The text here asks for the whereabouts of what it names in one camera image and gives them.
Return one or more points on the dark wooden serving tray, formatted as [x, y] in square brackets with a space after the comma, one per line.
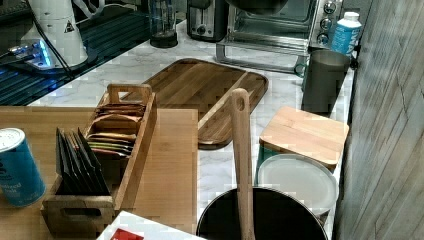
[206, 87]

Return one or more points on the wooden tea bag caddy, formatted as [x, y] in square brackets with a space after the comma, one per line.
[99, 168]

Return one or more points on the white plate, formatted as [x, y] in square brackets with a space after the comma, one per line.
[302, 178]

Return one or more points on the wooden spoon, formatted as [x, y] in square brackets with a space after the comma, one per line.
[242, 156]

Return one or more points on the small wooden block board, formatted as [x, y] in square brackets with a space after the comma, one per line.
[294, 131]

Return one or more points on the blue white milk carton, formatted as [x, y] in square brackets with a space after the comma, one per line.
[346, 34]

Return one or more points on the dark glass blender jar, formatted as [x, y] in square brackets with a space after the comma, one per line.
[162, 17]

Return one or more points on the black silver toaster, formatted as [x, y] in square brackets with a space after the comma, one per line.
[207, 19]

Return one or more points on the black pot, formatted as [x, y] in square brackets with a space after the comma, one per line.
[277, 216]

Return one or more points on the stainless toaster oven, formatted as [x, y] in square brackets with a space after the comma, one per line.
[300, 27]

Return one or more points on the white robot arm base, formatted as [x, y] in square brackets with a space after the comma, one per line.
[54, 27]

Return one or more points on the light wooden cutting board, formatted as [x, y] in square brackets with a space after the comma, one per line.
[168, 189]

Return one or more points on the white red paper box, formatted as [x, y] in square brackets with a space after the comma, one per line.
[128, 226]

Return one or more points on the blue salt canister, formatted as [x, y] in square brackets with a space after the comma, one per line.
[20, 179]

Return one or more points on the grey mug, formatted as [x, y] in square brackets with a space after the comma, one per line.
[323, 77]

